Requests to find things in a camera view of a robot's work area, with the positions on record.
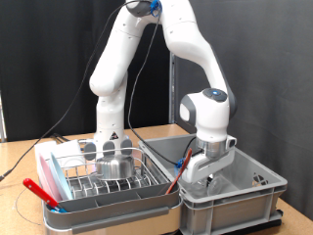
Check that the vertical metal pole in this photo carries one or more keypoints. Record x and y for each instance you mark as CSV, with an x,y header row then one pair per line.
x,y
171,81

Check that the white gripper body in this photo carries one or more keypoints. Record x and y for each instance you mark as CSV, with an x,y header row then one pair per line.
x,y
202,168

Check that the black backdrop curtain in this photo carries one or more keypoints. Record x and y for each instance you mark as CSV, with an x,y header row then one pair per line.
x,y
26,65

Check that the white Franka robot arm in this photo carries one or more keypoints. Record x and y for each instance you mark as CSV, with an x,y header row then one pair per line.
x,y
182,36

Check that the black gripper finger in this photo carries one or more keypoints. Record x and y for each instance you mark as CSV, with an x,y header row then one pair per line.
x,y
210,178

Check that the grey plastic crate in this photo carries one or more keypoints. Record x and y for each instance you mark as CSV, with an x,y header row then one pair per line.
x,y
228,209

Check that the pink plate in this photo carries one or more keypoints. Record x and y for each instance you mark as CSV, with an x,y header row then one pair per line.
x,y
45,178

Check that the grey backdrop curtain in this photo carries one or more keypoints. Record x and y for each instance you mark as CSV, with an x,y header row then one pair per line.
x,y
277,65

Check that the grey metal frame bar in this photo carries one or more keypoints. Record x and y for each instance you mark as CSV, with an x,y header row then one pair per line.
x,y
2,124

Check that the clear wine glass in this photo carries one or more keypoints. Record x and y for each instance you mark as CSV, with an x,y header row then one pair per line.
x,y
217,187

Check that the white box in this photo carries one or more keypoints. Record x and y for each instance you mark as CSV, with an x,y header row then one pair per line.
x,y
65,150

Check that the steel bowl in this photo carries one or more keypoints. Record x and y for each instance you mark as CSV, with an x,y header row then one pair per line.
x,y
114,166

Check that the light blue plate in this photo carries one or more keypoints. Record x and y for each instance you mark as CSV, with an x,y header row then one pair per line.
x,y
60,176

